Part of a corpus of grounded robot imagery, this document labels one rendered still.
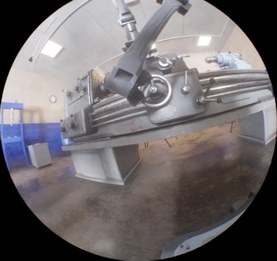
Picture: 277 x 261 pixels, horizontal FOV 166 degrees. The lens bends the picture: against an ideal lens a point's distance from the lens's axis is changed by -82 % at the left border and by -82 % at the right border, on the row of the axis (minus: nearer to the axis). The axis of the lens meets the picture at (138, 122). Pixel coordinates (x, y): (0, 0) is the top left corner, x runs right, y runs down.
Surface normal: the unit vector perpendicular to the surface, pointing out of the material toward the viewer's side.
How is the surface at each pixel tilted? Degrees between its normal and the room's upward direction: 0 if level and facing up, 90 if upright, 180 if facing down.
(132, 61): 116
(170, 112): 90
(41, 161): 90
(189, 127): 90
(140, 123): 90
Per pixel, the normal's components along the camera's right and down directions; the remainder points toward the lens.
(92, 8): 0.22, 0.98
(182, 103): -0.30, 0.02
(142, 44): 0.01, 0.39
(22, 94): 0.93, -0.22
